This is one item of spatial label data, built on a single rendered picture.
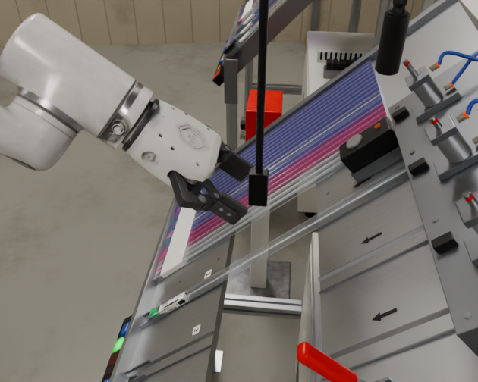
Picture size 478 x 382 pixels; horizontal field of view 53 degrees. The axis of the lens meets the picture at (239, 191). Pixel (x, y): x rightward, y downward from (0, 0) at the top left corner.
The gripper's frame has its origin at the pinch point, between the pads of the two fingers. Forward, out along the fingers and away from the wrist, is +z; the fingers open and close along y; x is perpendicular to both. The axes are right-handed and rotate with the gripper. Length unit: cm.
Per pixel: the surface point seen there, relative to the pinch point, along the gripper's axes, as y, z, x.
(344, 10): 346, 85, 33
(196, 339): -10.0, 7.6, 18.3
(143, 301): 3.8, 3.5, 33.6
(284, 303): 40, 50, 51
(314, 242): 34, 36, 23
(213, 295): -2.5, 8.2, 16.7
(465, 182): -13.9, 9.1, -23.6
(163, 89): 239, 2, 127
